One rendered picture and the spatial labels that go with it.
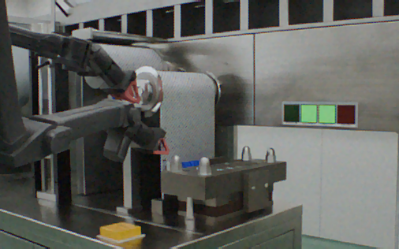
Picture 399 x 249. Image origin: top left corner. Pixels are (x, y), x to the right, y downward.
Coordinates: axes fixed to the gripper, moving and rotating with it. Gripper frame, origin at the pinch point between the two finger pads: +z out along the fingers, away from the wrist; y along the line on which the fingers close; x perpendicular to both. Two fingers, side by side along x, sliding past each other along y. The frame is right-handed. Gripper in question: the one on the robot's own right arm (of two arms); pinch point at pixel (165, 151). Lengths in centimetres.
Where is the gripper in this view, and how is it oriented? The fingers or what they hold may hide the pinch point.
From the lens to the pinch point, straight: 139.6
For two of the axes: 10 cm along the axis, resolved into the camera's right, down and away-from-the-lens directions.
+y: 7.9, 0.5, -6.1
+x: 3.1, -9.0, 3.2
